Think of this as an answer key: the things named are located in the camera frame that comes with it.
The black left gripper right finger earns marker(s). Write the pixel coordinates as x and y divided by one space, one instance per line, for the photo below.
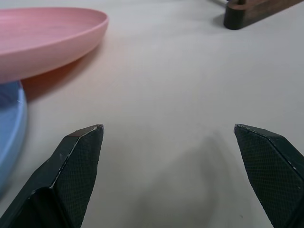
268 166

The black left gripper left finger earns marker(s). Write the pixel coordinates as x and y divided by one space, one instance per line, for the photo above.
69 175

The dark wooden rack base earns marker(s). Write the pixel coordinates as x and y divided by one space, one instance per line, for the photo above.
251 12

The blue plastic plate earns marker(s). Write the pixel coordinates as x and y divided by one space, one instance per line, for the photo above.
9 133

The pink plastic plate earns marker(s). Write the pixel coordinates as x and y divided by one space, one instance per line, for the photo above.
42 38

